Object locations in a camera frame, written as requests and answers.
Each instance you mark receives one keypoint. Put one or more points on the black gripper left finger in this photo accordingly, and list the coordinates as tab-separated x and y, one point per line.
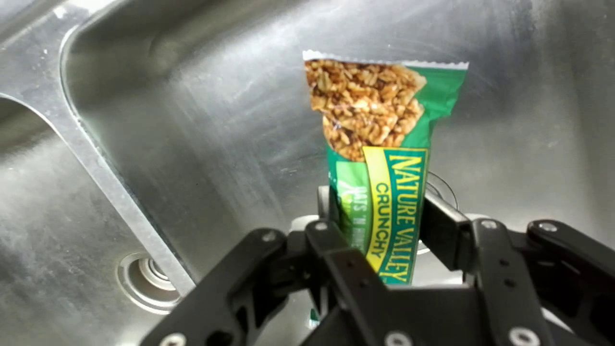
275	290

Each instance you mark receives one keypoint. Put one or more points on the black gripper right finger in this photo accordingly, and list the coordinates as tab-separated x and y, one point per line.
538	282

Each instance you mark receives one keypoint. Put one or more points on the green granola bar packet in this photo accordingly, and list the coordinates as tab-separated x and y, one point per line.
385	128

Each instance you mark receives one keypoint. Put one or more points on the stainless steel double sink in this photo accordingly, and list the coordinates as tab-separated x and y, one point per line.
192	128

